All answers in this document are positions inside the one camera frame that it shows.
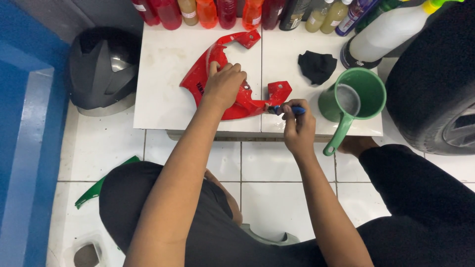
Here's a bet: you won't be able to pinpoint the green plastic water dipper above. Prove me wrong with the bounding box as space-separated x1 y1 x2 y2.
318 67 387 156

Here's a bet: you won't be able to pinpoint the person's left hand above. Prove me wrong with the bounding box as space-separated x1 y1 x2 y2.
202 61 248 110

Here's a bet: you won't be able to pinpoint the dark grey motorcycle panel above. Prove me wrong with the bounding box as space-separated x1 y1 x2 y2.
68 27 142 117

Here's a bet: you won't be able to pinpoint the grey sandal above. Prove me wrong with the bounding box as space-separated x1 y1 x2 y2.
240 223 300 246

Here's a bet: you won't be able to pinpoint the floor drain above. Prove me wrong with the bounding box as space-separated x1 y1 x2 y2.
73 243 100 267

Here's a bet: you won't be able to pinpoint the red motorcycle fairing panel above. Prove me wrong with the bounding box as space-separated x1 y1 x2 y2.
180 30 293 121

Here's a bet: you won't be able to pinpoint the black cloth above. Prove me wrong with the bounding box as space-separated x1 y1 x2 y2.
298 50 338 86

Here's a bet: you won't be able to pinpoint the black car tyre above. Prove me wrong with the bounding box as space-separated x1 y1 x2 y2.
385 2 475 156

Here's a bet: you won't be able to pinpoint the green plastic panel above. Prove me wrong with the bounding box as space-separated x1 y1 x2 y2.
74 155 142 210

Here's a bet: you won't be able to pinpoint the row of coloured liquid bottles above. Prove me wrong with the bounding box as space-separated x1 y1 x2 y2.
132 0 403 37

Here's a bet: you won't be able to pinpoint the person's bare foot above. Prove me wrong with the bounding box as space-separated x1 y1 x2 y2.
338 136 380 158

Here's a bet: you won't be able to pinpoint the person's right hand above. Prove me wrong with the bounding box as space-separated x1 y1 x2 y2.
280 99 317 156

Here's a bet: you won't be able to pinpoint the blue handled small brush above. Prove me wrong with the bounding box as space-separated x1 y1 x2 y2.
266 105 306 116

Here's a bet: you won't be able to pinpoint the person's black trousers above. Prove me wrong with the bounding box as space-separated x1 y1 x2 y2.
99 144 475 267

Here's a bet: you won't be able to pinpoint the white spray bottle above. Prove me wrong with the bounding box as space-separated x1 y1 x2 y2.
349 0 465 63

